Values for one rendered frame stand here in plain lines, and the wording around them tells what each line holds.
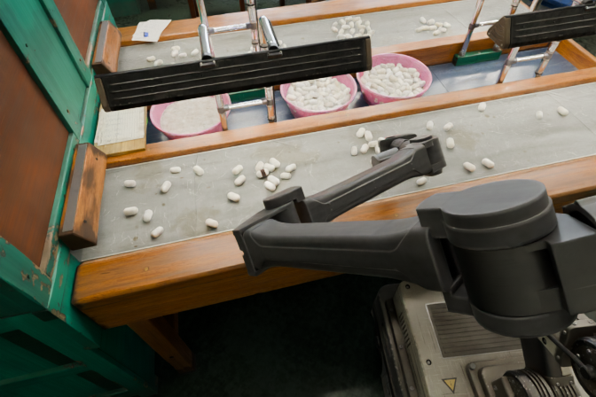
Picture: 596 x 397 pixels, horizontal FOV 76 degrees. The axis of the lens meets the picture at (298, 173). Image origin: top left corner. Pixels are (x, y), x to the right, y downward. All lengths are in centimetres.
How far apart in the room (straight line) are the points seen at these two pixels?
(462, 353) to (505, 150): 60
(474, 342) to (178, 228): 87
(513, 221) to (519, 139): 107
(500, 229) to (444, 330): 94
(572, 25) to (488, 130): 35
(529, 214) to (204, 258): 77
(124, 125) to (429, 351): 112
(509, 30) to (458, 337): 82
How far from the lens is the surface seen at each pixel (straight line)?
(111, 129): 132
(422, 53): 164
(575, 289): 33
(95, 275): 103
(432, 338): 121
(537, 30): 119
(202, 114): 134
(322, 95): 137
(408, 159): 79
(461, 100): 140
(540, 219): 32
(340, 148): 118
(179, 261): 97
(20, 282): 88
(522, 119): 145
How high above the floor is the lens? 159
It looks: 50 degrees down
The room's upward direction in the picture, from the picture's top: 1 degrees counter-clockwise
